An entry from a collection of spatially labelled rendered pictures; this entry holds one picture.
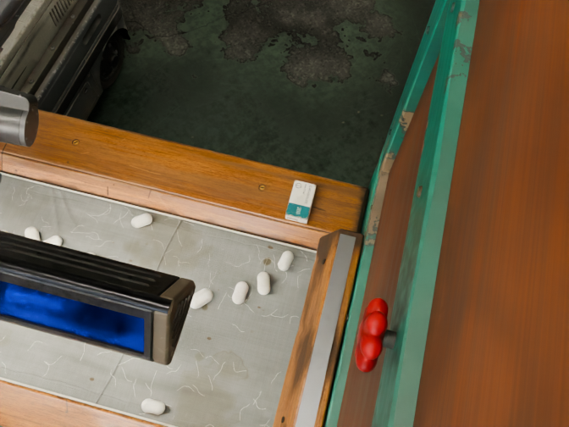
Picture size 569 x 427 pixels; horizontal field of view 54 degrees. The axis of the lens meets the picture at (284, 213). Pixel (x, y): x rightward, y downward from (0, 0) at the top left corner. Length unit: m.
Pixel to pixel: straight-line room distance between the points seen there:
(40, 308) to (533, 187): 0.43
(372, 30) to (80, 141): 1.35
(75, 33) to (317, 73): 0.78
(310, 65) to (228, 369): 1.34
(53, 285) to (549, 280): 0.41
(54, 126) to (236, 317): 0.44
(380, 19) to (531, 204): 1.95
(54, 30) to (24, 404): 1.06
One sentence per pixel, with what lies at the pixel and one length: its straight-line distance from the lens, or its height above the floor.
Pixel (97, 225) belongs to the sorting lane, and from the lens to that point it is 0.94.
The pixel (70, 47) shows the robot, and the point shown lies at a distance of 1.68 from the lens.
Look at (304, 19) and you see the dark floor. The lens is 2.12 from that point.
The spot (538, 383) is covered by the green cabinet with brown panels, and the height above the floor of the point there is 1.41.
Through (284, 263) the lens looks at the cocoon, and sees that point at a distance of 0.85.
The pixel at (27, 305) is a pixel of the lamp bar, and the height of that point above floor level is 1.08.
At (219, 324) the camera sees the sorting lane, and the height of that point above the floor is 0.74.
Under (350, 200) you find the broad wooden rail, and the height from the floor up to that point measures 0.76.
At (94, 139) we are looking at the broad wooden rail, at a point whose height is 0.76.
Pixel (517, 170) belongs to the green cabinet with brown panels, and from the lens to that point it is 0.24.
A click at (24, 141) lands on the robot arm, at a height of 0.92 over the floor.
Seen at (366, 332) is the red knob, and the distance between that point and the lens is 0.33.
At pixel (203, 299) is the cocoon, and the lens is 0.84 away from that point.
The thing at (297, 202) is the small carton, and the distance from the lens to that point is 0.86.
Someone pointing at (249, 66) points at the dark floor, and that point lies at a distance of 1.98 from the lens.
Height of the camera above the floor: 1.57
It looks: 67 degrees down
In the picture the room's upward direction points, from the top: 3 degrees clockwise
